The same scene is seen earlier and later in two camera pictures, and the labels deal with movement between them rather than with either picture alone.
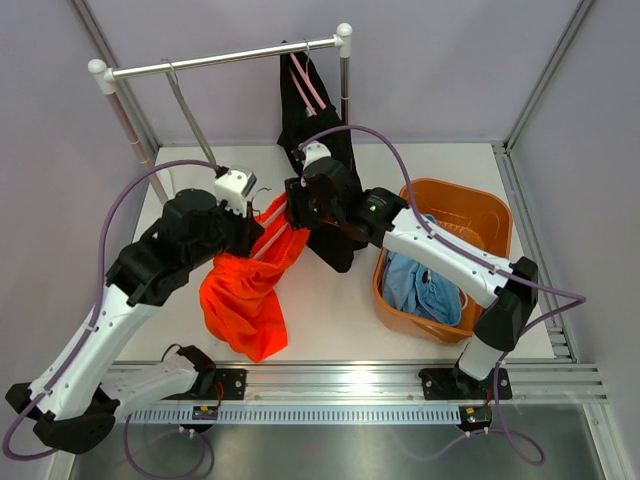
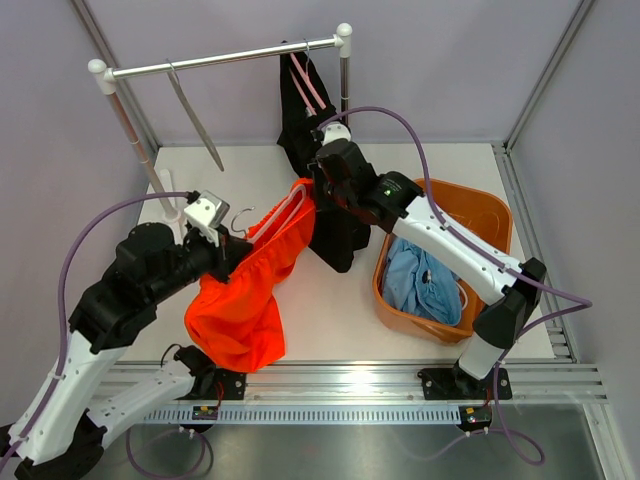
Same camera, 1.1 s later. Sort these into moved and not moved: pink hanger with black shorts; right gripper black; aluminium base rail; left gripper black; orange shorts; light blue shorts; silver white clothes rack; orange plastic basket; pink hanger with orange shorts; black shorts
Moved: pink hanger with orange shorts; right gripper black; orange shorts; left gripper black
Not moved: light blue shorts; silver white clothes rack; orange plastic basket; pink hanger with black shorts; aluminium base rail; black shorts
